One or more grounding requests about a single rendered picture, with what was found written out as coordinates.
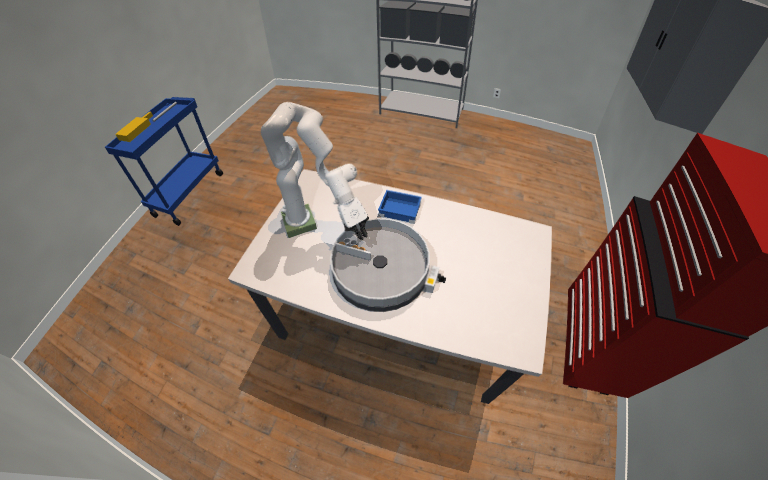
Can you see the blue crate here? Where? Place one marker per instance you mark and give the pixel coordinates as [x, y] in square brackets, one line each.
[395, 202]

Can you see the grey round turntable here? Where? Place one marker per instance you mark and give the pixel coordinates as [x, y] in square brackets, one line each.
[393, 262]

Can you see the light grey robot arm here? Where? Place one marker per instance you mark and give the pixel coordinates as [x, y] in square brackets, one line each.
[284, 150]

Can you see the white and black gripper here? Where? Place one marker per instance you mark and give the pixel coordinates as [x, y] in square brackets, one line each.
[354, 213]

